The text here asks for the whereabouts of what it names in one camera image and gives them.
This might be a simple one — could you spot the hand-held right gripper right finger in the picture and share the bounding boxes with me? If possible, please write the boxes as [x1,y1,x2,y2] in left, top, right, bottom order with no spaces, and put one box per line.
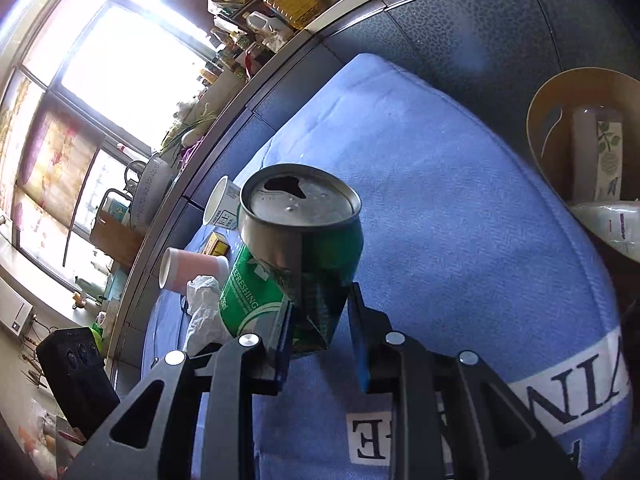
[348,282,576,480]

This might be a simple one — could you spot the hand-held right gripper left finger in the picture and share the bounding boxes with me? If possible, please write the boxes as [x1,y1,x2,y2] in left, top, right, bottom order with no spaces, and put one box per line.
[75,302,297,480]

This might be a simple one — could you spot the green drink can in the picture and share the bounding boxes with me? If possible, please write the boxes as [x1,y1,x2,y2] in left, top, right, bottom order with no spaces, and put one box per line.
[219,164,364,359]

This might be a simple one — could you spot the red yellow box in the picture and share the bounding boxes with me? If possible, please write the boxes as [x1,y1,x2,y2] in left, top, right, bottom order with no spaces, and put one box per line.
[202,232,232,259]

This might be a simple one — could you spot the white paper cup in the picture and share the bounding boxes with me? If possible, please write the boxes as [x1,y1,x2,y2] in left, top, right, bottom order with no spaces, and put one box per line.
[202,176,244,231]

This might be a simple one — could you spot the large clear plastic bottle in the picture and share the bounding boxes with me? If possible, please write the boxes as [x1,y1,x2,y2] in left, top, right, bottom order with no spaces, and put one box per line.
[570,200,640,256]

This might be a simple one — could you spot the beige round bin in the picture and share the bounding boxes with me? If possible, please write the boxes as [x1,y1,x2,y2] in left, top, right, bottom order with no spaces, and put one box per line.
[526,67,640,261]

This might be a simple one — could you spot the white tissue pack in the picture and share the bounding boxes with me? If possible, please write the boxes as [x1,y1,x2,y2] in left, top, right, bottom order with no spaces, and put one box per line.
[571,105,625,203]

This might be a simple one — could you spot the crumpled white tissue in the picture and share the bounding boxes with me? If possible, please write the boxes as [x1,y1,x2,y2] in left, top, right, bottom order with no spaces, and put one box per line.
[181,275,238,356]

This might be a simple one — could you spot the pink paper cup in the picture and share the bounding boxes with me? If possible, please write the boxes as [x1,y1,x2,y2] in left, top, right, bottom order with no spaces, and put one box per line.
[159,247,232,293]

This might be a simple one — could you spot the wooden cutting board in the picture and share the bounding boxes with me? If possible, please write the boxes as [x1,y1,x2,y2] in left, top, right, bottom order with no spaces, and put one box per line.
[90,210,146,267]

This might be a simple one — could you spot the blue printed tablecloth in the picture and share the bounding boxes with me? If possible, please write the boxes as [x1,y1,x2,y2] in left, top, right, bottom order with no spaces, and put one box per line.
[141,52,635,480]

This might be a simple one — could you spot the white patterned basin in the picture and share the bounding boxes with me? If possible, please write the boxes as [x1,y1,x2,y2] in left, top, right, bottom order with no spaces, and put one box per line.
[126,154,177,233]

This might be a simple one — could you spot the floral window film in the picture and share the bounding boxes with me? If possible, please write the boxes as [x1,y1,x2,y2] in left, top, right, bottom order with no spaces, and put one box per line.
[15,80,101,211]

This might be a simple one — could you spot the green spring onions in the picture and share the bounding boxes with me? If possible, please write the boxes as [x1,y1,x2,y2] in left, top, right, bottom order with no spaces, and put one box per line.
[162,105,217,156]

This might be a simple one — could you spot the shelf of condiment bottles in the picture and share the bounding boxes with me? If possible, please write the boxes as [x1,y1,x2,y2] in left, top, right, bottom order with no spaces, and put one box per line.
[197,0,331,86]

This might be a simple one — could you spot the white plastic jug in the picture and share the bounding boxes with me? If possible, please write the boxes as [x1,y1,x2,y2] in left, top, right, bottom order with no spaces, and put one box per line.
[244,10,281,36]

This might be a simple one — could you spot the yellow cooking oil bottle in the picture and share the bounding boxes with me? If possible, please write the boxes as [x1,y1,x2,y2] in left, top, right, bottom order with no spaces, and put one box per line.
[257,0,323,28]

